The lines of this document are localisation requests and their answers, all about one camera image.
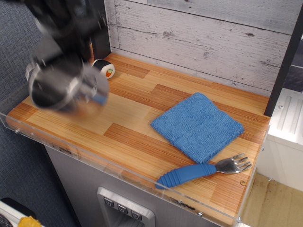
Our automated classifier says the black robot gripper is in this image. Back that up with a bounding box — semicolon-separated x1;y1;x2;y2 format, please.
18;0;107;64

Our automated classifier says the stainless steel pot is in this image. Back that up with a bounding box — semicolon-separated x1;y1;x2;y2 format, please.
25;54;109;113

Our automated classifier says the blue folded cloth napkin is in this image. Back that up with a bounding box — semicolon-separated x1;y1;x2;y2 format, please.
151;93;244;163

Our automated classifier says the plush sushi roll toy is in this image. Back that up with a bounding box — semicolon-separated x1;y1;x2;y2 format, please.
92;59;116;79

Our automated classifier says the clear acrylic table guard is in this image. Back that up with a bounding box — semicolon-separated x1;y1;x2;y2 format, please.
0;80;271;227

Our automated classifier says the grey toy fridge cabinet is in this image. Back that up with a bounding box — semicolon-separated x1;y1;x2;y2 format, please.
44;144;228;227

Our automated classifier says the silver dispenser button panel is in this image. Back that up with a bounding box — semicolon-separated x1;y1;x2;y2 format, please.
97;187;156;227

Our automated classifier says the black and yellow floor object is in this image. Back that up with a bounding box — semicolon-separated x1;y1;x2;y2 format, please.
0;198;36;227

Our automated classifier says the white ribbed side unit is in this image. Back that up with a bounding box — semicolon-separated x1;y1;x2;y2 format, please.
257;88;303;191

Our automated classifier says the black left frame post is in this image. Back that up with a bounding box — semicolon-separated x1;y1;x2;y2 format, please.
86;0;111;60

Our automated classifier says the black frame post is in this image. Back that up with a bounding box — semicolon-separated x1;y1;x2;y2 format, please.
86;0;111;60
264;6;303;117

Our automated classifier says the blue handled metal fork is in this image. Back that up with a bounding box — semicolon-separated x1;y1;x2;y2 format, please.
155;153;252;189

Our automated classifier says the black right frame post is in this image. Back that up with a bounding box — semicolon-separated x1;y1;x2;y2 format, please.
264;6;303;117

